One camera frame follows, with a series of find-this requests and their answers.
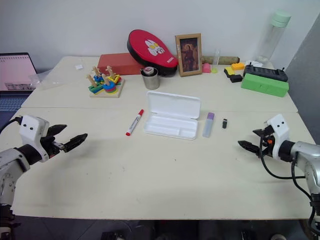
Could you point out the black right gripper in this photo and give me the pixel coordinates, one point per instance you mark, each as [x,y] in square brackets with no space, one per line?
[268,148]

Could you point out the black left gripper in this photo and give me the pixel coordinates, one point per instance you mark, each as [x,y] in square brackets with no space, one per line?
[51,146]

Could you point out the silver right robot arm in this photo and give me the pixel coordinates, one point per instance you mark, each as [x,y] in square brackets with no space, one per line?
[306,156]

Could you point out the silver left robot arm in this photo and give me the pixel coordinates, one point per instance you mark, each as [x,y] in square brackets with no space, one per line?
[10,162]

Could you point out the white open pencil case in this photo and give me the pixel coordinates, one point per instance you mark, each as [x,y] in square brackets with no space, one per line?
[172,106]

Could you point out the red black oval case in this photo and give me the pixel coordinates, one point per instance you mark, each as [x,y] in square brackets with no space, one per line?
[150,50]

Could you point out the small black sharpener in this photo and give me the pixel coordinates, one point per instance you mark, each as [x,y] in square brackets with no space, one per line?
[225,124]

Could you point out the clear stick with purple cap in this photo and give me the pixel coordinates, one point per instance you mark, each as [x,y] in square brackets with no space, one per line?
[208,126]

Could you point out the green rectangular box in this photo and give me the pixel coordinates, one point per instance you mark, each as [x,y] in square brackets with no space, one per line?
[265,86]

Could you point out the clear plastic bag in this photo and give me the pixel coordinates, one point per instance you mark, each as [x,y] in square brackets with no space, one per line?
[46,80]

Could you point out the wooden shape stacking toy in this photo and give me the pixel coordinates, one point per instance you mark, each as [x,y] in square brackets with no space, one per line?
[107,86]

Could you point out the black remote controller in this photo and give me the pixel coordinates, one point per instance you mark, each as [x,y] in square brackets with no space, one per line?
[265,73]

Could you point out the red whiteboard marker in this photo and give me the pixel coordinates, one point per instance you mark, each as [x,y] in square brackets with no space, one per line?
[135,122]

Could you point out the small white tag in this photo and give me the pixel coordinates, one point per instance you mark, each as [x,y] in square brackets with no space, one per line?
[79,66]

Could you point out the yellow and black block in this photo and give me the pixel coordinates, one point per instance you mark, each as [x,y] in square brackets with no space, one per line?
[228,71]

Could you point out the yellow building block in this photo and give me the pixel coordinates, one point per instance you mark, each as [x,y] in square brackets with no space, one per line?
[237,66]

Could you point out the white crumpled paper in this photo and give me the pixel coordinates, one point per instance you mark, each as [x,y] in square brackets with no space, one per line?
[253,63]

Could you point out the small yellow-green lid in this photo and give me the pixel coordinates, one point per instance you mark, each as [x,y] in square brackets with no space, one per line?
[214,70]

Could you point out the open laptop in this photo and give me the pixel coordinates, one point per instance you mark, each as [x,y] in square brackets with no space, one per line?
[15,72]

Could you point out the brown rolled mat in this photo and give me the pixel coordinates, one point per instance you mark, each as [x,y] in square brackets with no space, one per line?
[227,59]

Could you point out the red rectangular box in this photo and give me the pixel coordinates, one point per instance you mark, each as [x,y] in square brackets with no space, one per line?
[112,63]

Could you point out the pink toy block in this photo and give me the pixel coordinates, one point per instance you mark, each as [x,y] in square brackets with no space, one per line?
[206,68]

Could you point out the clear plastic tube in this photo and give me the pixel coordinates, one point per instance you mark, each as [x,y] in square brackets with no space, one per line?
[216,58]

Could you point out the stainless steel cup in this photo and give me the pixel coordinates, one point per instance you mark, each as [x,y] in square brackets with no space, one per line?
[150,81]

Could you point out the clear bottle with green lid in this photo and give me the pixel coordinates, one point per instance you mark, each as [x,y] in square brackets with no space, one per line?
[271,40]

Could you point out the tape roll in cup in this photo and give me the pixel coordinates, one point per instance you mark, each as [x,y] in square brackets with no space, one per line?
[149,70]

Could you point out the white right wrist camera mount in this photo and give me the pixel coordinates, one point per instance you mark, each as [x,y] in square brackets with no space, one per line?
[280,130]

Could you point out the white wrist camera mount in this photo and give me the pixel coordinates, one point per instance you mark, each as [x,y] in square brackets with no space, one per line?
[30,130]
[280,130]

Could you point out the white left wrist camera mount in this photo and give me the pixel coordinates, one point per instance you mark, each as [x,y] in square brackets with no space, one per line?
[30,130]

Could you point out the wooden picture frame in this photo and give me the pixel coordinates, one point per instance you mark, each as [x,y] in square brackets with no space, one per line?
[188,55]

